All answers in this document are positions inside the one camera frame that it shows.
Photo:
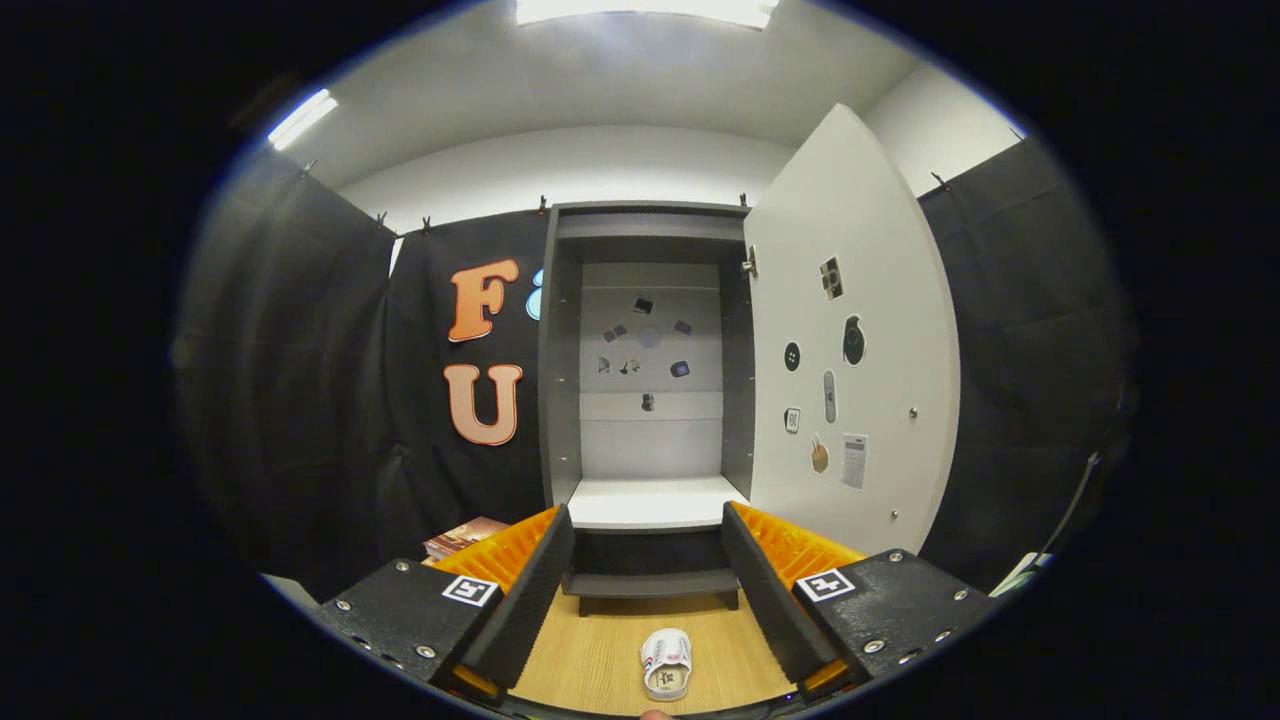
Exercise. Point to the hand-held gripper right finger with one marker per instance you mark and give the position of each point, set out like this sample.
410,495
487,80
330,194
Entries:
770,600

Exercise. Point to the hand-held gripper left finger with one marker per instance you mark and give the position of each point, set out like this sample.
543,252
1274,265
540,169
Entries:
525,610

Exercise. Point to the white shoe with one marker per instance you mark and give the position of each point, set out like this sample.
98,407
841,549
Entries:
668,665

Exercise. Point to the grey shoe cabinet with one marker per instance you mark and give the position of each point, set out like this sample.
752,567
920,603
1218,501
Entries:
560,400

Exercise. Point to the beige shoe cabinet door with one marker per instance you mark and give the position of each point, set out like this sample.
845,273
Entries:
880,250

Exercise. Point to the brown book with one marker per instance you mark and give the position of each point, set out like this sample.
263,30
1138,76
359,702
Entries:
465,535

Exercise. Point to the white flat object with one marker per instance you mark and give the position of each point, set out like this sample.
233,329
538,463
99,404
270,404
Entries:
1022,575

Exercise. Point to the black backdrop cloth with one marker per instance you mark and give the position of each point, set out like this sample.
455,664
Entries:
300,400

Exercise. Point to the thin dark stand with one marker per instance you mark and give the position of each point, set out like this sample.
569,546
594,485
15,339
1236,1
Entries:
1075,500

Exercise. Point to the row of black cloth clips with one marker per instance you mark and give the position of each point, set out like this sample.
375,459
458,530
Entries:
542,205

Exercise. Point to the narrow ceiling light panel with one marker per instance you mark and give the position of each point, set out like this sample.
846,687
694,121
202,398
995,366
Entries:
302,118

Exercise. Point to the wide ceiling light panel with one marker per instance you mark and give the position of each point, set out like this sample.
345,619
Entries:
640,10

